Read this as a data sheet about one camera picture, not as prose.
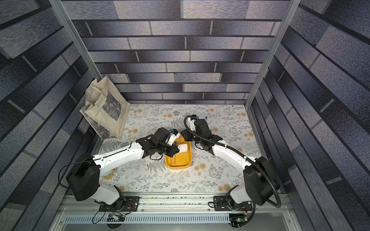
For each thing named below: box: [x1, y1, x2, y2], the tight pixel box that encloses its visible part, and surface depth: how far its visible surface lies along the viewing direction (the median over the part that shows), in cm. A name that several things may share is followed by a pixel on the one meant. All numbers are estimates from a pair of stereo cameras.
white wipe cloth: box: [176, 143, 188, 154], surface depth 86 cm
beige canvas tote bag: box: [79, 75, 131, 140], surface depth 97 cm
